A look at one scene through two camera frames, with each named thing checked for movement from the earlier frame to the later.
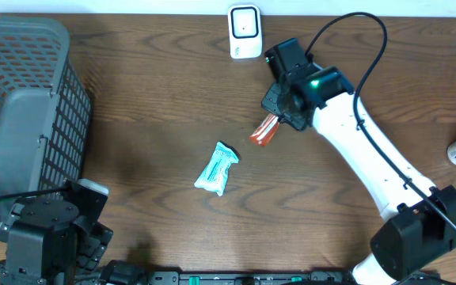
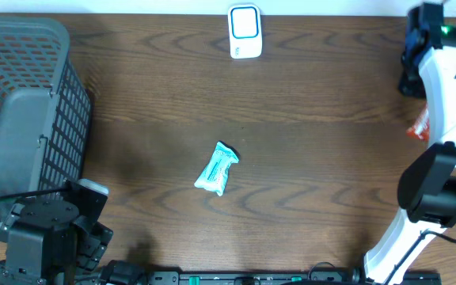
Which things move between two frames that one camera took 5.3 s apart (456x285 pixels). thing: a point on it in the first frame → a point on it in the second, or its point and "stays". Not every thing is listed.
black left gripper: (90, 250) stays
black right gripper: (269, 101) → (407, 86)
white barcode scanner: (245, 32) stays
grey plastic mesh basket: (32, 113) stays
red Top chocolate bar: (266, 131) → (420, 127)
